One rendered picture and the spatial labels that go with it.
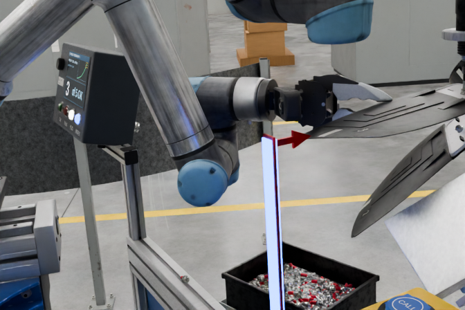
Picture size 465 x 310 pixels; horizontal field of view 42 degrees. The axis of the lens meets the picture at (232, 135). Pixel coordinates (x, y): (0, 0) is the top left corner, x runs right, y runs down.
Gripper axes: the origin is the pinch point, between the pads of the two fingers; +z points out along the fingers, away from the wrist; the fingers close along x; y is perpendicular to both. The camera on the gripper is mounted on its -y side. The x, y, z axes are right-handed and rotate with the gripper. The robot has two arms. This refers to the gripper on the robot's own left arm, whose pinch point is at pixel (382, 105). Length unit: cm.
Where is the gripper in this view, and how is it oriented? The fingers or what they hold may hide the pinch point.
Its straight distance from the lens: 95.4
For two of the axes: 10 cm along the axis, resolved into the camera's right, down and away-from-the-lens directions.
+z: 9.1, 0.6, -4.1
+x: 0.2, 9.9, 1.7
